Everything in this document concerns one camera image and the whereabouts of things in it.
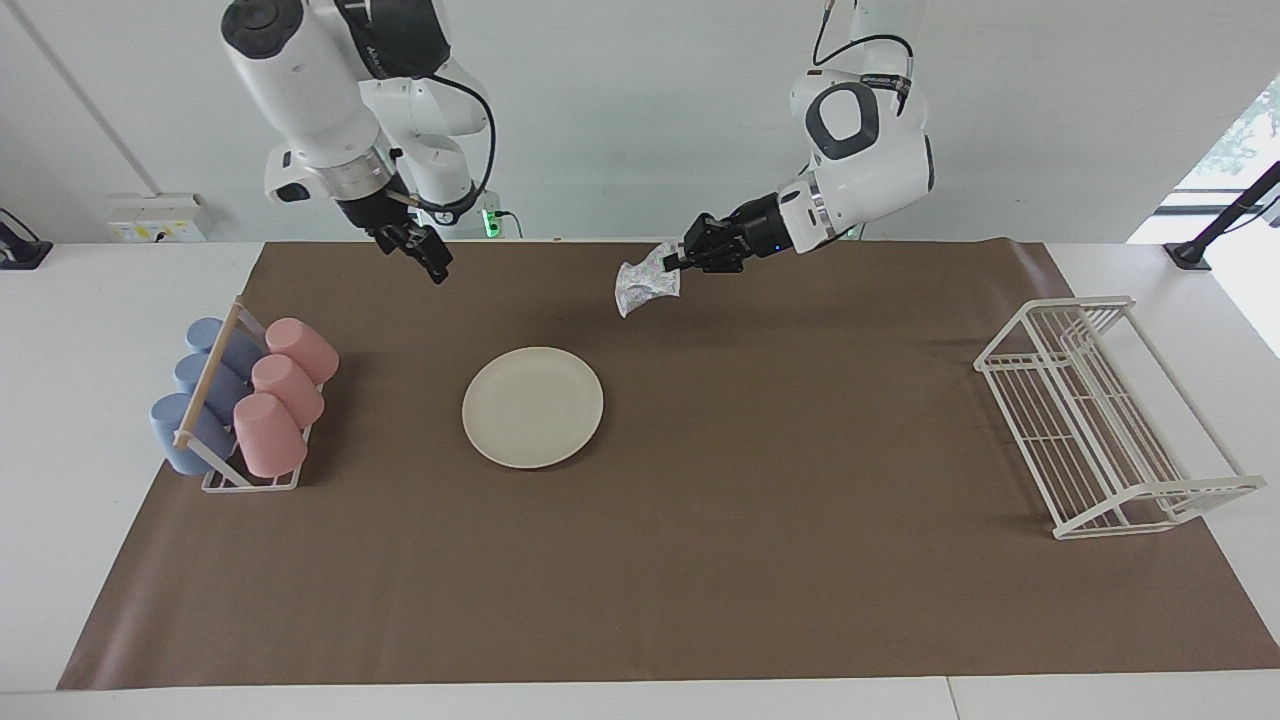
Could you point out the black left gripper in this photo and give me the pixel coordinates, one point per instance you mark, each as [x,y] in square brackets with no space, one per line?
[740,238]

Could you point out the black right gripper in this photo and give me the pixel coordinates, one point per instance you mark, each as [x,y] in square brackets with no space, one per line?
[395,220]

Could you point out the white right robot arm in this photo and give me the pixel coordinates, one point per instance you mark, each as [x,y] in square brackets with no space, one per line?
[300,90]

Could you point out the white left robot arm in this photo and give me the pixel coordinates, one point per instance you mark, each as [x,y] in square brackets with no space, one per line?
[870,160]

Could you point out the cream round plate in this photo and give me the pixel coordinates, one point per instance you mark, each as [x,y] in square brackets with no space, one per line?
[532,408]

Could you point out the pink plastic cup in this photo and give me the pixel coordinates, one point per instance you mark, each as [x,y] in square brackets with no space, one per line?
[270,438]
[305,348]
[290,390]

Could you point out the blue plastic cup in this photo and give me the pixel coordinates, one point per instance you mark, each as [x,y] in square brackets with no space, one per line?
[170,425]
[205,333]
[192,372]

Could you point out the brown table mat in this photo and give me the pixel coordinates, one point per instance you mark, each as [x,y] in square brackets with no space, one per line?
[750,560]

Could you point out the black table clamp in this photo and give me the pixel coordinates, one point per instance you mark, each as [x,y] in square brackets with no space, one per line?
[20,250]

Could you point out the black clamp stand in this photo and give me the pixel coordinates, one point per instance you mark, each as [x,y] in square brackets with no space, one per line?
[1190,252]

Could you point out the white wall outlet box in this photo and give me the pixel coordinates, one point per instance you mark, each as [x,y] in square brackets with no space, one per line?
[155,218]

